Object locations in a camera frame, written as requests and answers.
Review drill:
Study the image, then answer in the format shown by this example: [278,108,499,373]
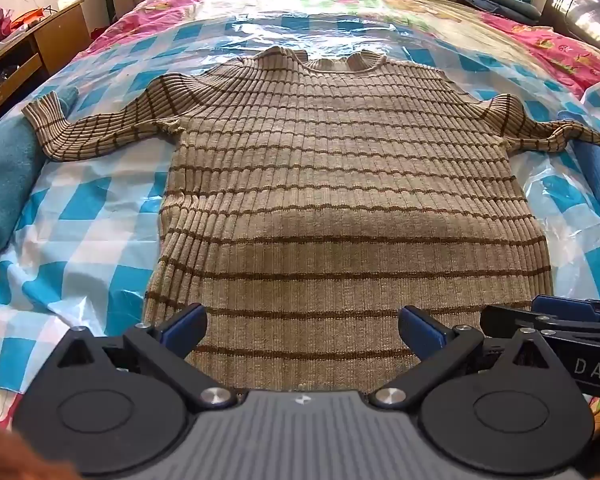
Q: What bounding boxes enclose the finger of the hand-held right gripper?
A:
[480,305,600,342]
[531,295,600,317]

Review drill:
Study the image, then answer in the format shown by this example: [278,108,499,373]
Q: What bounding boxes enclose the beige brown striped ribbed sweater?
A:
[21,46,600,393]

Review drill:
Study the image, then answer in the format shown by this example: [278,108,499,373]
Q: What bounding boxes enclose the blue white checkered plastic sheet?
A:
[0,10,600,396]

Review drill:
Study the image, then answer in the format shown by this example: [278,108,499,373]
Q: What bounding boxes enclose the wooden desk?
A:
[0,0,92,128]

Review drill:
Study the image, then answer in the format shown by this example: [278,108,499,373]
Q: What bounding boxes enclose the pink floral bed sheet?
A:
[0,0,600,441]

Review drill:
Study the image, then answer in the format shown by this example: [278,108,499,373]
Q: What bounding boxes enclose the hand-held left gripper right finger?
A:
[370,305,553,408]

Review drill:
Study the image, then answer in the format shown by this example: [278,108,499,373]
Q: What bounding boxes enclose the pile of folded blue clothes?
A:
[469,0,545,25]

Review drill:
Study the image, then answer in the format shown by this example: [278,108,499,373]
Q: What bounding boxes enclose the teal towel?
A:
[0,85,79,267]

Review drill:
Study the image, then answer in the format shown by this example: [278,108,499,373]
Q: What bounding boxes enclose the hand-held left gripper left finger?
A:
[55,303,237,409]

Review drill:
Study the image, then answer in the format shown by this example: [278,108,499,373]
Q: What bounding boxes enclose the orange plastic bag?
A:
[9,6,48,30]

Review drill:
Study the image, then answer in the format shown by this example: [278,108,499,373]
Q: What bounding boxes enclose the person's left forearm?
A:
[0,399,83,480]

